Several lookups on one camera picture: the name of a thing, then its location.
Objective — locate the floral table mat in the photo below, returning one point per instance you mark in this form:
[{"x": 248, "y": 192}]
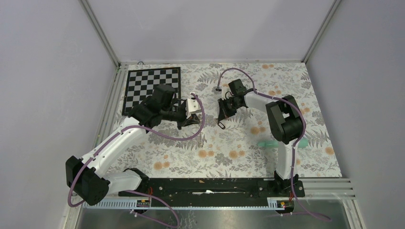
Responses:
[{"x": 233, "y": 152}]

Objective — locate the slotted cable duct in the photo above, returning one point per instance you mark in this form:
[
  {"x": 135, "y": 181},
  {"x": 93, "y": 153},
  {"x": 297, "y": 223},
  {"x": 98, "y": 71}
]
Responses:
[{"x": 193, "y": 203}]

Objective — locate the teal cylindrical tool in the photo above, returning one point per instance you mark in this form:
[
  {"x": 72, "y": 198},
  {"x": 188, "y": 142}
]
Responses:
[{"x": 274, "y": 144}]

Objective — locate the black key tag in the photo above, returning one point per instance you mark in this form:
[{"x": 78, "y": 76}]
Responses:
[{"x": 221, "y": 125}]

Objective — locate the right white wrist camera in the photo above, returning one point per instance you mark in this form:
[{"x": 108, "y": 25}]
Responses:
[{"x": 225, "y": 91}]

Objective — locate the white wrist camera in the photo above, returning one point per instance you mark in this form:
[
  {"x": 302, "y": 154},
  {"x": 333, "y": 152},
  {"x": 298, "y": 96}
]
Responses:
[
  {"x": 192, "y": 105},
  {"x": 225, "y": 91}
]

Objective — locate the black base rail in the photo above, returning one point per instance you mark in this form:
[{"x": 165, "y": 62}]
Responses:
[{"x": 165, "y": 188}]

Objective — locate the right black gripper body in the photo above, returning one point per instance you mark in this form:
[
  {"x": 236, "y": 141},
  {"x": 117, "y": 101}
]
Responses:
[{"x": 234, "y": 103}]

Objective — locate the black white checkerboard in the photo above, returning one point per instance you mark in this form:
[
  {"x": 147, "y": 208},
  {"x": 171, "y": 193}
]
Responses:
[{"x": 141, "y": 84}]

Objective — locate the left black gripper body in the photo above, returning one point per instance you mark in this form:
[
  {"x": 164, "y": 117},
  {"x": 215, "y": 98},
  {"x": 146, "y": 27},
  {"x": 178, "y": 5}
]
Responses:
[{"x": 176, "y": 113}]

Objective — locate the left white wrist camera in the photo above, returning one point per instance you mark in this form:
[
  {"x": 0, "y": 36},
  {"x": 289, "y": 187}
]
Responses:
[{"x": 192, "y": 105}]

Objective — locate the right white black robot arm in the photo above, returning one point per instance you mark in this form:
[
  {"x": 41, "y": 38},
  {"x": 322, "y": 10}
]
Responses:
[{"x": 285, "y": 121}]

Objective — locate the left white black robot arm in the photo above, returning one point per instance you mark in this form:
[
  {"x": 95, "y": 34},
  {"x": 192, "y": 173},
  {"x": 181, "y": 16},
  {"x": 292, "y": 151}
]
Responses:
[{"x": 88, "y": 177}]

